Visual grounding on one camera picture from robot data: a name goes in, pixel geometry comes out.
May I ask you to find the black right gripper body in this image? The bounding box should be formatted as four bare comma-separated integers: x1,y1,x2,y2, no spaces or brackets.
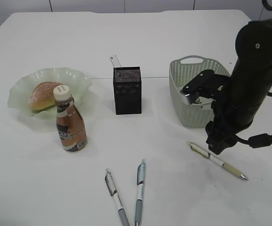
205,100,253,155

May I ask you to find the cream green ballpoint pen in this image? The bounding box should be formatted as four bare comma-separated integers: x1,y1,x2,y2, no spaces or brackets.
187,141,249,181

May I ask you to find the light blue pen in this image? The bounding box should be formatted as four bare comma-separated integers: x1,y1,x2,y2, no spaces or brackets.
134,159,146,226

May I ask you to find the grey white pen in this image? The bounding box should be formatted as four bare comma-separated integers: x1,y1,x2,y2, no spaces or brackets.
104,169,130,226

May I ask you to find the clear plastic ruler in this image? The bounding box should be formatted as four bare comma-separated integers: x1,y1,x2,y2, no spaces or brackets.
109,54,122,77

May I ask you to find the brown coffee bottle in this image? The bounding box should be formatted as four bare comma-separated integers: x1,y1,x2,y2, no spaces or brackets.
53,85,87,152

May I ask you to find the sugared bread roll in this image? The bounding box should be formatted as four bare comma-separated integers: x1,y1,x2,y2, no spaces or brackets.
28,81,62,111

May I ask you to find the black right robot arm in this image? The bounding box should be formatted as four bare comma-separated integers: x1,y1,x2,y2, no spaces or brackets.
206,19,272,154

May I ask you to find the pale green woven basket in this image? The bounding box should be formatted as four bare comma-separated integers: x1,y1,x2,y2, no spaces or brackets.
169,56,230,128

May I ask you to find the black mesh pen holder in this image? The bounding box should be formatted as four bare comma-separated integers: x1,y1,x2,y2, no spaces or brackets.
113,67,142,115

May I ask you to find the pale green wavy plate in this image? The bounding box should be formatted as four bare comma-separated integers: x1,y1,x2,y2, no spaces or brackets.
8,67,92,120

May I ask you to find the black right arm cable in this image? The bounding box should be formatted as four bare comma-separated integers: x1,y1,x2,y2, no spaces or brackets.
234,0,272,149

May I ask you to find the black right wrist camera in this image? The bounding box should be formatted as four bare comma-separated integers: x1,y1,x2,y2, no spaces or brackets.
180,70,230,105

